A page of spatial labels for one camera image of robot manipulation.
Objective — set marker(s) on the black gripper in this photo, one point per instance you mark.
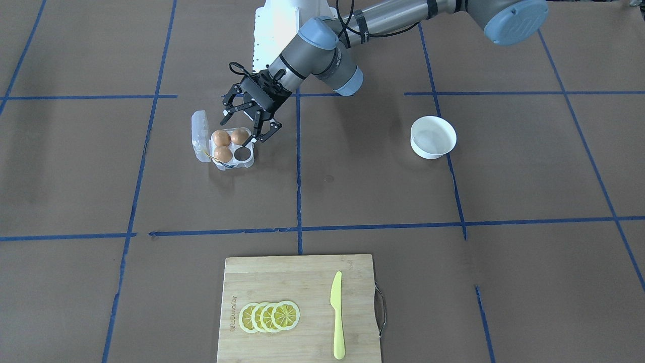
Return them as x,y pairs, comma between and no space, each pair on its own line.
253,103

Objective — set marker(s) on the brown egg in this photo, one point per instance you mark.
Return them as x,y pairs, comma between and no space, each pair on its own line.
239,136
221,138
223,154

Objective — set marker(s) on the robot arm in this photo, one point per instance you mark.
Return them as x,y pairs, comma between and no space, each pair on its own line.
319,48

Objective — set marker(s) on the clear plastic egg box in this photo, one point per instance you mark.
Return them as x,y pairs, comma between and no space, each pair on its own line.
243,156

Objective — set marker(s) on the brown egg in box front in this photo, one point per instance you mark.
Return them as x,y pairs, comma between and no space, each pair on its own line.
223,154

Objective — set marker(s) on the bamboo cutting board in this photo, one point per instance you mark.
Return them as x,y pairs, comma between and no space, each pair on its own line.
318,308

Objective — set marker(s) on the white bowl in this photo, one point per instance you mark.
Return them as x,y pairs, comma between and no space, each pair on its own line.
432,137

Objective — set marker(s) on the lemon slice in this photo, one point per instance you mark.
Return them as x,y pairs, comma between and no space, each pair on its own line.
266,318
286,315
246,318
256,317

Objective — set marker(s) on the yellow plastic knife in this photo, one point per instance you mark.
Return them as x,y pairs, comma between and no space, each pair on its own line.
339,350

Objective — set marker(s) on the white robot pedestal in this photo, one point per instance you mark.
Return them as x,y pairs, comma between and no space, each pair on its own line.
277,22

